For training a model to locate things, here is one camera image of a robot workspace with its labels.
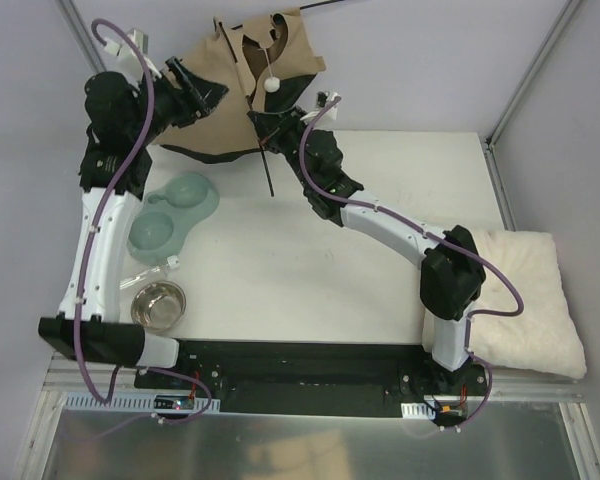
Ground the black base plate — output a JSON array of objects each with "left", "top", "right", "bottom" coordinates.
[{"left": 134, "top": 340, "right": 487, "bottom": 418}]

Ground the steel pet bowl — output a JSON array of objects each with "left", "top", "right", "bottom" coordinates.
[{"left": 130, "top": 281, "right": 186, "bottom": 333}]

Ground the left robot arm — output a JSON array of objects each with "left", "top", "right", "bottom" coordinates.
[{"left": 38, "top": 57, "right": 229, "bottom": 389}]

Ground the green double pet bowl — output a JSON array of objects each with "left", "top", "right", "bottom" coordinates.
[{"left": 127, "top": 172, "right": 220, "bottom": 266}]

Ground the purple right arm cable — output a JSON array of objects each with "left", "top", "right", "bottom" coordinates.
[{"left": 298, "top": 97, "right": 525, "bottom": 434}]

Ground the white fluffy cushion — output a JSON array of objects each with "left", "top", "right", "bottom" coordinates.
[{"left": 422, "top": 228, "right": 589, "bottom": 384}]

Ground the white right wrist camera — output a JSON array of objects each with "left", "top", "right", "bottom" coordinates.
[{"left": 314, "top": 91, "right": 341, "bottom": 122}]

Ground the beige fabric pet tent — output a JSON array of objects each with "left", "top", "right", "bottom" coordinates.
[{"left": 154, "top": 8, "right": 326, "bottom": 164}]

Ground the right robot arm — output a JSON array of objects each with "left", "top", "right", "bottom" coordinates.
[{"left": 248, "top": 107, "right": 486, "bottom": 395}]

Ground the white pompom cat toy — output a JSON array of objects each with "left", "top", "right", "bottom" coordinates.
[{"left": 263, "top": 49, "right": 280, "bottom": 93}]

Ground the clear plastic cup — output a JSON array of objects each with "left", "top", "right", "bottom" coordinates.
[{"left": 119, "top": 255, "right": 180, "bottom": 291}]

